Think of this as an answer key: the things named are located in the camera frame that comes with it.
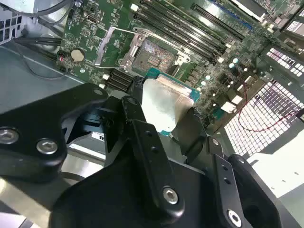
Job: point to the metal socket cover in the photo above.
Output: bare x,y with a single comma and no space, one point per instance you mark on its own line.
104,45

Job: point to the silver topped CPU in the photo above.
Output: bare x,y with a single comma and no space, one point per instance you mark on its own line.
164,102

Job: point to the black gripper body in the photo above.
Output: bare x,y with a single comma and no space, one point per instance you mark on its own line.
114,202

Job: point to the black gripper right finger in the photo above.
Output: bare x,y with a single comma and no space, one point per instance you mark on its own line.
223,180

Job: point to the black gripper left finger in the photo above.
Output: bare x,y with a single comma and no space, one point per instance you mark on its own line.
28,133

